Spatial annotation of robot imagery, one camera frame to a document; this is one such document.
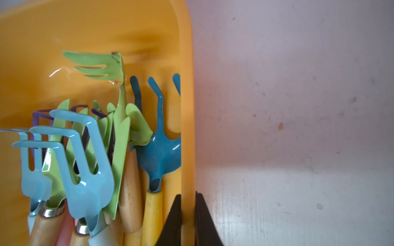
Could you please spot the yellow plastic storage tray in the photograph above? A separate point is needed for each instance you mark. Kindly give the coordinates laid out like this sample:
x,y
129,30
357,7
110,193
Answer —
x,y
155,40

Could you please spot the teal cultivator yellow handle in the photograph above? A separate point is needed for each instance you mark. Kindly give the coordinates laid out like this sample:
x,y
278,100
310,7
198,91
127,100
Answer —
x,y
158,158

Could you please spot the green rake wooden handle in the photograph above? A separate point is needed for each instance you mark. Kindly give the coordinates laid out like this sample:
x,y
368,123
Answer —
x,y
108,66

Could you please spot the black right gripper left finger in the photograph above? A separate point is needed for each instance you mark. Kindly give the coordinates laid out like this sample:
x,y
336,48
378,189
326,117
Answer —
x,y
171,232

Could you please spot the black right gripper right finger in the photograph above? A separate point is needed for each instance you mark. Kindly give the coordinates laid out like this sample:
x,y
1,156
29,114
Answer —
x,y
205,231

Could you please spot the light blue rake wooden handle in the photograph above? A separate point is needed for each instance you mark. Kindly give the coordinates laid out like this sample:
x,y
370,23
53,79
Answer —
x,y
37,187

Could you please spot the green three-prong rake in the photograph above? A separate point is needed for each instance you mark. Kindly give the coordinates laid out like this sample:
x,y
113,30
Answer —
x,y
61,172

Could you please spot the green hand fork wooden handle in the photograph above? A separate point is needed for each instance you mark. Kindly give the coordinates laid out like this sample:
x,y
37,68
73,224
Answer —
x,y
131,130

